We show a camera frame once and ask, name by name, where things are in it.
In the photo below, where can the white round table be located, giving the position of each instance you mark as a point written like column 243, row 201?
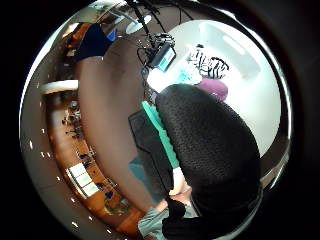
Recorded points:
column 137, row 26

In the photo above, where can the blue box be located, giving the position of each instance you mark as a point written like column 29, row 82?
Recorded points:
column 112, row 35

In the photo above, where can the white and teal plastic bag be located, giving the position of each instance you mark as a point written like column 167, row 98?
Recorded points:
column 176, row 76

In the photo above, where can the black tripod stand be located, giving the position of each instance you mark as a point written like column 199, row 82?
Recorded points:
column 141, row 20

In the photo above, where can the dark navy chair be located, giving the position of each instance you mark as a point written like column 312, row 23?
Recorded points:
column 92, row 43

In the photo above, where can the zebra striped soft toy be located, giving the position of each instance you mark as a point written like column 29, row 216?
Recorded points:
column 210, row 65

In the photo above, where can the black camera with screen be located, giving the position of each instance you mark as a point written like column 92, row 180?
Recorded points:
column 163, row 56

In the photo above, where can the purple soft toy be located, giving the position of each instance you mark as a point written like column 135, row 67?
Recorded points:
column 216, row 88

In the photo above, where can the white shelf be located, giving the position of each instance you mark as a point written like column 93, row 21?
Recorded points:
column 60, row 86

